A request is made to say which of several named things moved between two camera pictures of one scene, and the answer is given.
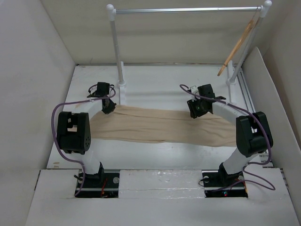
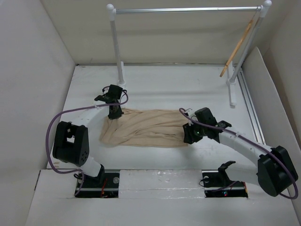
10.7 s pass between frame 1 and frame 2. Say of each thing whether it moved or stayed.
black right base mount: stayed
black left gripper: moved
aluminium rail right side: stayed
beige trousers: moved
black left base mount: stayed
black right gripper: moved
